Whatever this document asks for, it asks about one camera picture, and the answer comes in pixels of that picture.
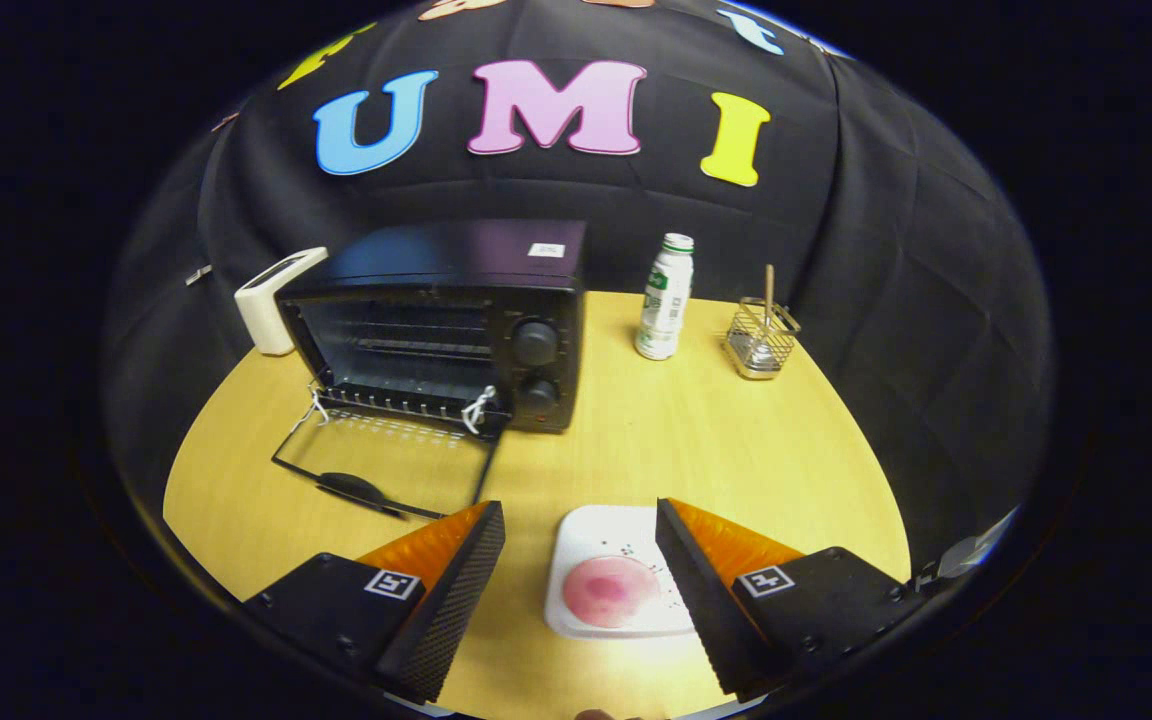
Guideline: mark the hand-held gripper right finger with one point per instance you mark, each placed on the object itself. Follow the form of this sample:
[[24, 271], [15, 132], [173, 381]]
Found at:
[[701, 595]]

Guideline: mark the pink ham slice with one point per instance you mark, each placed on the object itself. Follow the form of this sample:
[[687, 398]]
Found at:
[[611, 592]]

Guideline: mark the white clip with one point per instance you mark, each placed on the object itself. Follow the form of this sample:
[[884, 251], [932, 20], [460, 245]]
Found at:
[[198, 274]]

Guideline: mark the wooden stick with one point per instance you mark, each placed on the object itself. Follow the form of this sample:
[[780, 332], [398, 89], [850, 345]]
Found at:
[[769, 290]]

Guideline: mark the white drink bottle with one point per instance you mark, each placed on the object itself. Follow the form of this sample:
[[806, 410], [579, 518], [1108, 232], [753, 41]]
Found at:
[[664, 300]]

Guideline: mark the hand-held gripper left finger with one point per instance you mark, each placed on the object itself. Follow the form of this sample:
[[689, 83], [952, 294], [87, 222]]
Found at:
[[456, 600]]

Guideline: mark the white square plate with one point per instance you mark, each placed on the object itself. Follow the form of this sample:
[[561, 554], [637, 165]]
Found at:
[[586, 530]]

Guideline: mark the white pop-up toaster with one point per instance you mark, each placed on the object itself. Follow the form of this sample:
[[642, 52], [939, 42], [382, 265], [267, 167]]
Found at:
[[261, 310]]

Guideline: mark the black toaster oven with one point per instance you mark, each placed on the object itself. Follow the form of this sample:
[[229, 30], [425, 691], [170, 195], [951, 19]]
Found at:
[[456, 250]]

